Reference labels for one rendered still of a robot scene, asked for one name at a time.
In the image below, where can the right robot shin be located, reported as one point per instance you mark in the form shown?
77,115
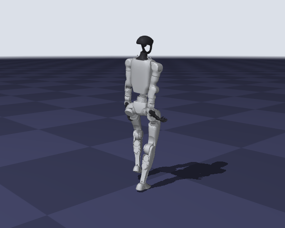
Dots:
147,161

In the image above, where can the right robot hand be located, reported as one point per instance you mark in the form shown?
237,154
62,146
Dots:
152,113

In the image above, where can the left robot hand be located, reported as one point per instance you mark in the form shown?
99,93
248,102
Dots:
126,103

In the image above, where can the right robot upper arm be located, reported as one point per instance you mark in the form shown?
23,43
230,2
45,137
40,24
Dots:
156,71

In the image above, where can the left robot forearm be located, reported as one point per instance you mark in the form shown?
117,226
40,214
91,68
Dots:
128,94

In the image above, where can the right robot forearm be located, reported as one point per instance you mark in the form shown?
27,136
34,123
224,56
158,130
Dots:
151,99

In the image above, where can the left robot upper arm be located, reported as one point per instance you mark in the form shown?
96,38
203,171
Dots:
128,72

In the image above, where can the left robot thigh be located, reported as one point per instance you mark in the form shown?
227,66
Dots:
136,121

